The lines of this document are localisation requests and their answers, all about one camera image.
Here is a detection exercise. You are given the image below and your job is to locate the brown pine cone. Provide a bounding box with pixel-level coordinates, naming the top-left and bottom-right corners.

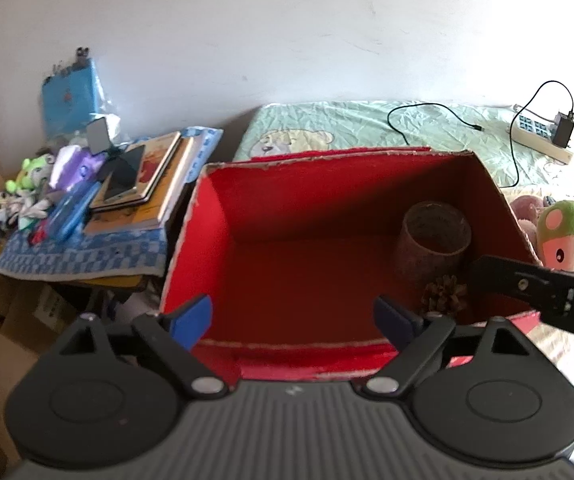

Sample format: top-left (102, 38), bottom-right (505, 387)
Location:
top-left (421, 275), bottom-right (468, 315)

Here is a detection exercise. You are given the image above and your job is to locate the green mushroom plush toy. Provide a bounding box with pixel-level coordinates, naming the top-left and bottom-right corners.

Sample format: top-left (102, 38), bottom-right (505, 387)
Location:
top-left (537, 200), bottom-right (574, 273)

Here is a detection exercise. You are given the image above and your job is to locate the pink plush toy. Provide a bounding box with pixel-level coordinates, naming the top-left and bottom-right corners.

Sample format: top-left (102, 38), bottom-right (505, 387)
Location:
top-left (510, 195), bottom-right (544, 252)

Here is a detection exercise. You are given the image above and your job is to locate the brown tape roll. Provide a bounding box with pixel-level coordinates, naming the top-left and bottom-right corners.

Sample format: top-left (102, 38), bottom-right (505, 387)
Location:
top-left (394, 202), bottom-right (473, 285)

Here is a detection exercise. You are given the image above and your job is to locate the red cardboard box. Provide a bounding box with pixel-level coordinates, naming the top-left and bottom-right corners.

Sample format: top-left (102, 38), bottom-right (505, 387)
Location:
top-left (161, 148), bottom-right (536, 382)

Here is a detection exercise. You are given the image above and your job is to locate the blue checkered cloth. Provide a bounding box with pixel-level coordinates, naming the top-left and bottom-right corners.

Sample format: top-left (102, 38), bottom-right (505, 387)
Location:
top-left (0, 127), bottom-right (223, 282)

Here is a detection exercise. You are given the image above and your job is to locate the white power strip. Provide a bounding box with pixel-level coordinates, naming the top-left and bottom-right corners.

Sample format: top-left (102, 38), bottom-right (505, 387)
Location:
top-left (511, 112), bottom-right (574, 165)

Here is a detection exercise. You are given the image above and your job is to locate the black smartphone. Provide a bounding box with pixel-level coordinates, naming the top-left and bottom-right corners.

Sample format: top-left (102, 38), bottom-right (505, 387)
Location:
top-left (104, 145), bottom-right (145, 202)

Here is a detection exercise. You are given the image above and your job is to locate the blue pencil case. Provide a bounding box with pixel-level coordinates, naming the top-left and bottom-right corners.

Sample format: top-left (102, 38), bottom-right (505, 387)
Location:
top-left (45, 181), bottom-right (101, 243)

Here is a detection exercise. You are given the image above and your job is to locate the stack of books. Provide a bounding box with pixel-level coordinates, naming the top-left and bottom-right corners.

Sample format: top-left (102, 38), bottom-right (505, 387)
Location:
top-left (83, 131), bottom-right (199, 235)

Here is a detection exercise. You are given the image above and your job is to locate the black power adapter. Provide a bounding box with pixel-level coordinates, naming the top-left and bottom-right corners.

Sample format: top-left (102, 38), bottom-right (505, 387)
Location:
top-left (552, 113), bottom-right (574, 148)

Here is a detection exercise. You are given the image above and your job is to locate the light green bed sheet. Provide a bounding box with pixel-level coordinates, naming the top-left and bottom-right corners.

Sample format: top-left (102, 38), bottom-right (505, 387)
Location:
top-left (234, 101), bottom-right (574, 194)

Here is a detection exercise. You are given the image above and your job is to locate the purple toy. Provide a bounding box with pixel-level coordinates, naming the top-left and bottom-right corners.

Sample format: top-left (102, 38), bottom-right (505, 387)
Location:
top-left (49, 144), bottom-right (107, 192)

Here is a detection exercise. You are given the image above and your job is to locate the small mirror stand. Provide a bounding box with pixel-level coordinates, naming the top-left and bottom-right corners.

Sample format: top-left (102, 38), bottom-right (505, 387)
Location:
top-left (86, 117), bottom-right (113, 155)

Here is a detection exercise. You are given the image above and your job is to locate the green frog plush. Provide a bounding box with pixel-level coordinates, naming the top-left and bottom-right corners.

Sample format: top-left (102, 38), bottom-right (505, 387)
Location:
top-left (5, 153), bottom-right (56, 195)

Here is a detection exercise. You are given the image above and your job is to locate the blue plastic bag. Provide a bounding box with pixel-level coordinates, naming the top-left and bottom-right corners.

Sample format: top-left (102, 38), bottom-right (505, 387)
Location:
top-left (40, 47), bottom-right (121, 141)

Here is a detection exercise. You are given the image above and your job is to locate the black charging cable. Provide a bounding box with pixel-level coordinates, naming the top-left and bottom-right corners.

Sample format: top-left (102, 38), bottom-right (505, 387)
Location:
top-left (385, 103), bottom-right (486, 149)

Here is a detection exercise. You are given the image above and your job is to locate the black power cord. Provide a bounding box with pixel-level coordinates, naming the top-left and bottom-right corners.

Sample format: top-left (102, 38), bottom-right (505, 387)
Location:
top-left (508, 4), bottom-right (574, 189)

